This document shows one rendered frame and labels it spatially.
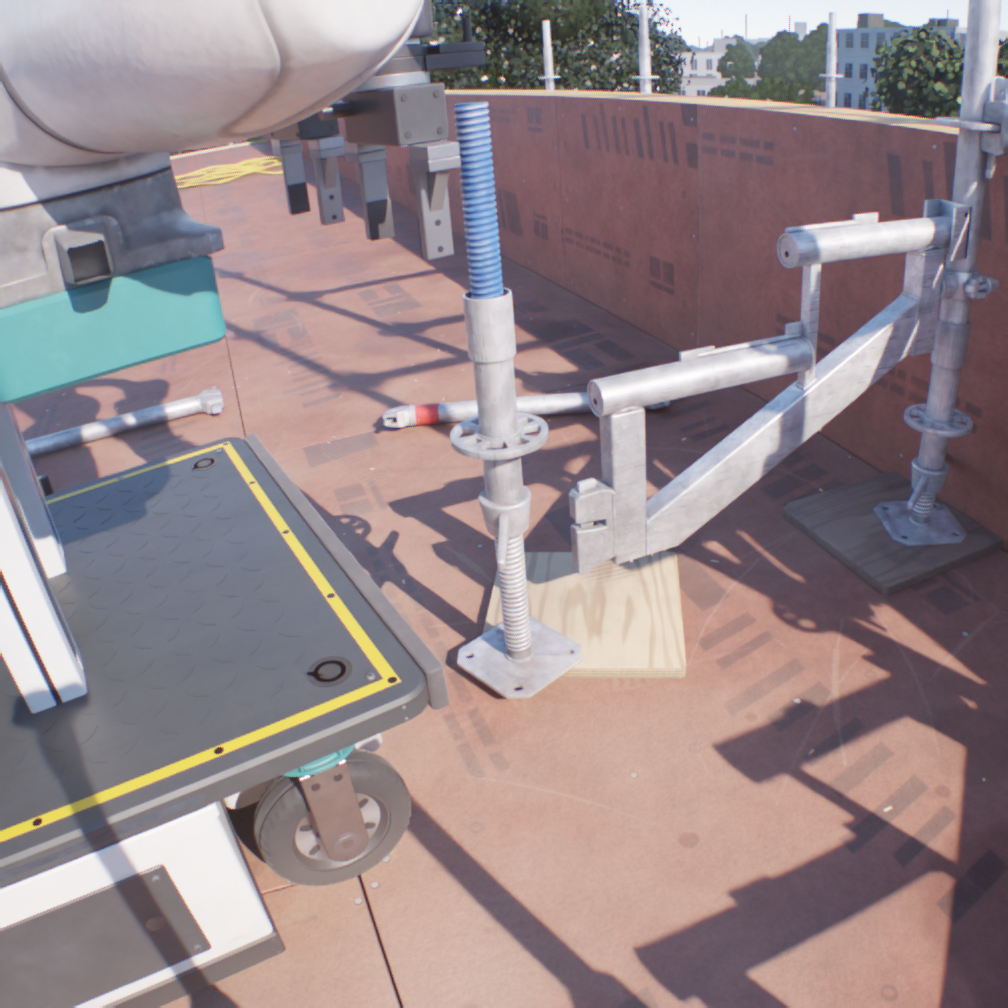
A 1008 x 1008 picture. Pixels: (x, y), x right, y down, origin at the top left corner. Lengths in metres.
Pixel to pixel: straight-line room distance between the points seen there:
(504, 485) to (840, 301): 1.01
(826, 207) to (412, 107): 1.24
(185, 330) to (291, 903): 0.68
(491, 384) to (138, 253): 0.54
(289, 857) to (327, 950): 0.11
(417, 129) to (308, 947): 0.84
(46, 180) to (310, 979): 0.79
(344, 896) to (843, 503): 1.14
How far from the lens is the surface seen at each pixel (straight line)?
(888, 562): 1.50
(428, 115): 0.75
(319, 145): 0.97
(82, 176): 0.57
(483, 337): 0.97
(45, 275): 0.57
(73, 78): 0.45
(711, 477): 1.21
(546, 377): 2.26
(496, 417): 1.01
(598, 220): 2.78
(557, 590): 1.37
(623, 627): 1.29
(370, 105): 0.79
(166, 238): 0.57
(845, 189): 1.80
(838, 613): 1.39
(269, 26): 0.37
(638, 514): 1.17
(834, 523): 1.58
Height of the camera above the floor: 0.82
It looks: 31 degrees down
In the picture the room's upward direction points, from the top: 5 degrees counter-clockwise
